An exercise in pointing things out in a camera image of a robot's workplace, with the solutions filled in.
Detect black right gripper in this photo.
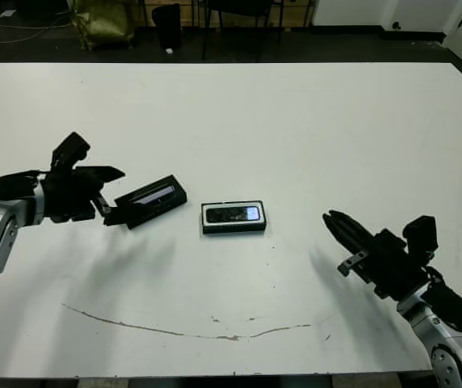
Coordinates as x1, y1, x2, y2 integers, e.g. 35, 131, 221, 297
322, 209, 432, 302

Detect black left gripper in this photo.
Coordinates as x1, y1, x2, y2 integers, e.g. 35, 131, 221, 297
43, 165, 131, 226

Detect black printed box lid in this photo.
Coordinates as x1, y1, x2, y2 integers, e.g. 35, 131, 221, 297
113, 174, 188, 230

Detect black box base white insert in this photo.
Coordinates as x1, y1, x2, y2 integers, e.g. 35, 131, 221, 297
200, 199, 268, 236

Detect yellowish plastic bag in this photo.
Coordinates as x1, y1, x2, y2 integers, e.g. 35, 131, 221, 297
72, 0, 135, 52

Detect black upright bin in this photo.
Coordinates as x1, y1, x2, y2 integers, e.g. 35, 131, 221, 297
151, 3, 183, 50

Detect black mesh office chair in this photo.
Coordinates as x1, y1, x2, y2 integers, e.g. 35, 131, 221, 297
201, 0, 284, 62

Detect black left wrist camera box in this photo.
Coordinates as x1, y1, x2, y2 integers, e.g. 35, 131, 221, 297
50, 131, 91, 169

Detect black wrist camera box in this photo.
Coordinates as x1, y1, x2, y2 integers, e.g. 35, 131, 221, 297
402, 215, 438, 266
50, 131, 91, 169

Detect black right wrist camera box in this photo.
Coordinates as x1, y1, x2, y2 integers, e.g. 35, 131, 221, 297
402, 215, 438, 266

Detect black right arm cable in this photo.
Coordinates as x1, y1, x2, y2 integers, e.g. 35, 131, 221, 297
425, 264, 448, 289

